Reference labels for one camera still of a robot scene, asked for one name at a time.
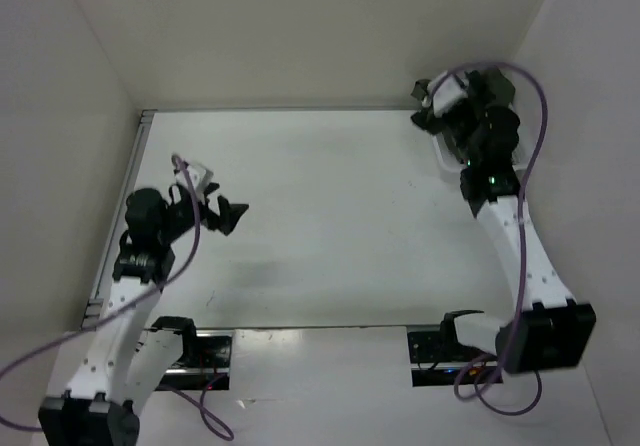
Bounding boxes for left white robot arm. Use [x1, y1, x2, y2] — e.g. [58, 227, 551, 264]
[38, 183, 249, 445]

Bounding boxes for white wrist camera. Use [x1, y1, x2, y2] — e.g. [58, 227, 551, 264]
[421, 71, 469, 117]
[172, 159, 219, 203]

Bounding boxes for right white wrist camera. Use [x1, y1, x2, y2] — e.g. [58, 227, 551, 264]
[421, 71, 469, 117]

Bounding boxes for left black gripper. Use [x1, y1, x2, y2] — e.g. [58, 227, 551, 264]
[159, 182, 249, 244]

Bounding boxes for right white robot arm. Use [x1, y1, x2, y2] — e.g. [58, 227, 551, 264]
[411, 74, 596, 374]

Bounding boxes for white plastic basket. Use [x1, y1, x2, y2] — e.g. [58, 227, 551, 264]
[431, 135, 530, 177]

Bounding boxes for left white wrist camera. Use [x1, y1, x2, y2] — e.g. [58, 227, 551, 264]
[172, 159, 219, 203]

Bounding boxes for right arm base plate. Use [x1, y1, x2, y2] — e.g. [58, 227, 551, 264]
[407, 325, 482, 387]

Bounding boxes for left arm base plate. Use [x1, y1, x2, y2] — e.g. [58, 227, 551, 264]
[157, 331, 233, 391]

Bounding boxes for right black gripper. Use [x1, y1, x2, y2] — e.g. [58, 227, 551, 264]
[412, 71, 498, 167]

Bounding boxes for olive green shorts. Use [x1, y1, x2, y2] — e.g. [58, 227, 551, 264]
[467, 67, 516, 107]

